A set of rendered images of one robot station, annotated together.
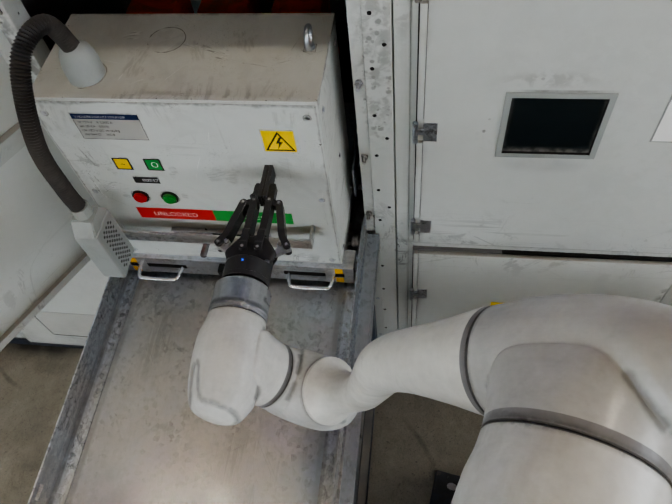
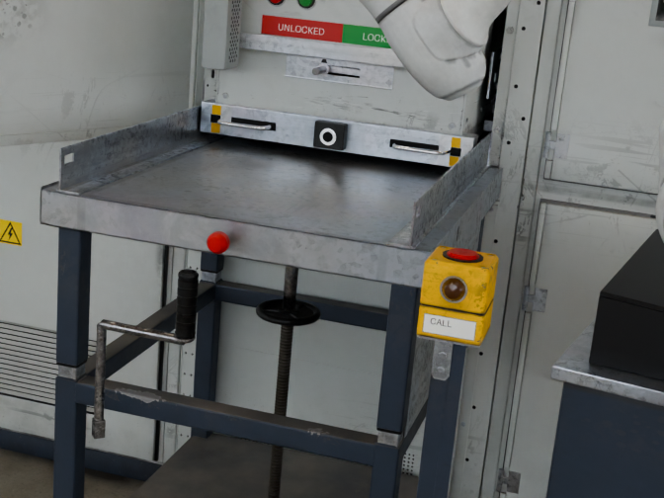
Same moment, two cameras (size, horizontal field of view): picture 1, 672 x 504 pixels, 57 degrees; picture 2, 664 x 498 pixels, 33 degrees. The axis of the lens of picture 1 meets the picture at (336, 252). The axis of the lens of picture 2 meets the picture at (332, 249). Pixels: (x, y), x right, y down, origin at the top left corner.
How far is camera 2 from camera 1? 1.58 m
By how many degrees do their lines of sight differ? 41
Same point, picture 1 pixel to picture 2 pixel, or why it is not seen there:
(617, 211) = not seen: outside the picture
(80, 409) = (120, 167)
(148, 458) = (194, 194)
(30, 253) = (112, 71)
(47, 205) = (151, 36)
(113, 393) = (161, 170)
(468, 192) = (617, 85)
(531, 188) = not seen: outside the picture
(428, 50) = not seen: outside the picture
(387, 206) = (521, 117)
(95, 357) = (148, 150)
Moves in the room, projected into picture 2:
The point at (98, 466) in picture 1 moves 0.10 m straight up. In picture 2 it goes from (131, 188) to (133, 125)
